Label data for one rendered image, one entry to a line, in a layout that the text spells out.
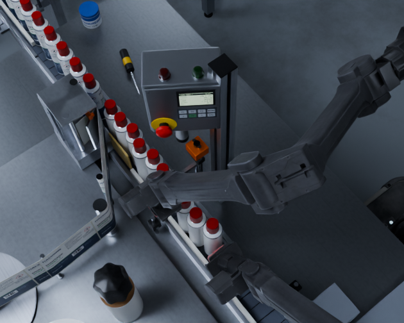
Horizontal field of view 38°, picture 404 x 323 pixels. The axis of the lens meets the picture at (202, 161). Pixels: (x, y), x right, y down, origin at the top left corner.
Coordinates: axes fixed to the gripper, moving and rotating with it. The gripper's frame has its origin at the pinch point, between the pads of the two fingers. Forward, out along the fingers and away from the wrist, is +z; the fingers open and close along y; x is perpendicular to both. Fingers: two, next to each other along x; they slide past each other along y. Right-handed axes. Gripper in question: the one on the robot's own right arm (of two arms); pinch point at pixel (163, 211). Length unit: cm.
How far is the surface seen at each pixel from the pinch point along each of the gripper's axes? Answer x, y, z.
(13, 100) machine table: -14, -71, 19
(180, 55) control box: 16.0, -9.8, -46.0
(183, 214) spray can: 3.6, 4.5, -1.7
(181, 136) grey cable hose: 15.1, -11.4, -9.3
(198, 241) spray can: 4.0, 10.0, 8.3
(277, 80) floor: 104, -61, 101
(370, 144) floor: 115, -6, 101
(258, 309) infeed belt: 6.4, 34.0, 13.4
